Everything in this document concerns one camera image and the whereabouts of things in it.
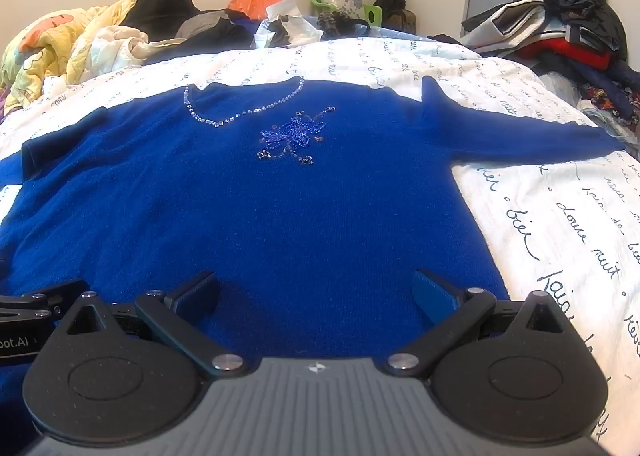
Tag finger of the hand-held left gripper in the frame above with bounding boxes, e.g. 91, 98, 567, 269
0, 280, 90, 323

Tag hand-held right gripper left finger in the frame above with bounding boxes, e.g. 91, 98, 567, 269
60, 270, 247, 378

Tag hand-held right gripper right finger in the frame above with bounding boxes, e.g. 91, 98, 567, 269
384, 268, 576, 378

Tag blue sequined sweater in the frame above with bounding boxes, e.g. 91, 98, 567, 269
0, 76, 623, 439

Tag black clothes heap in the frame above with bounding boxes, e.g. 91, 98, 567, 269
145, 10, 257, 65

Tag pile of dark clothes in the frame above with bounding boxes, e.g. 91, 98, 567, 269
460, 0, 640, 139

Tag white script-printed bed sheet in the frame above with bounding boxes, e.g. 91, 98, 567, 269
0, 36, 640, 453

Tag yellow cartoon quilt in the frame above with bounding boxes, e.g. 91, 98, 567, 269
0, 0, 151, 114

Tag cream padded cloth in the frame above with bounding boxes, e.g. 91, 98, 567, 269
70, 26, 187, 82

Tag grey cloth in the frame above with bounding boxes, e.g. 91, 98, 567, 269
175, 12, 227, 42

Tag brown bag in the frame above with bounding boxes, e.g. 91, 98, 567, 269
374, 0, 417, 34

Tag green plastic chair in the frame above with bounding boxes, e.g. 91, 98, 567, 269
309, 0, 382, 27

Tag spotted furry cloth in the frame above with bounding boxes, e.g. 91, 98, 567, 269
316, 10, 372, 37

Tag white plastic bags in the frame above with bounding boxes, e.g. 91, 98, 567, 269
254, 0, 324, 49

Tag black hat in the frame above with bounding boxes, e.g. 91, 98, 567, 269
120, 0, 202, 42

